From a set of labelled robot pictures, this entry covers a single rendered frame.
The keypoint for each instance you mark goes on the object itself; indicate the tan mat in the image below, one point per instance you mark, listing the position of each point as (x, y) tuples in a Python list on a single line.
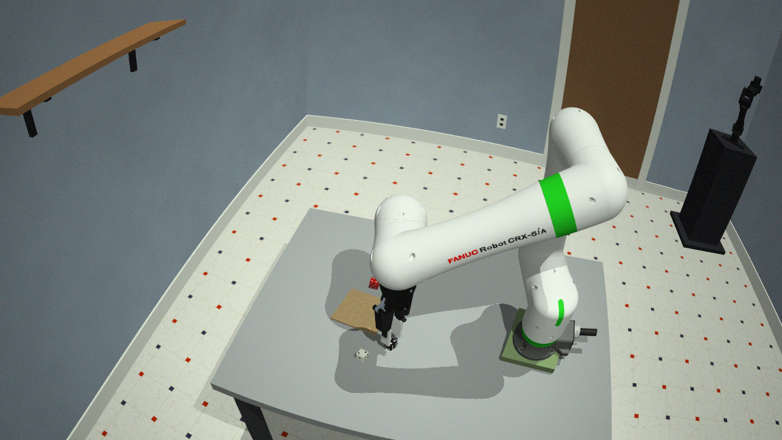
[(356, 311)]

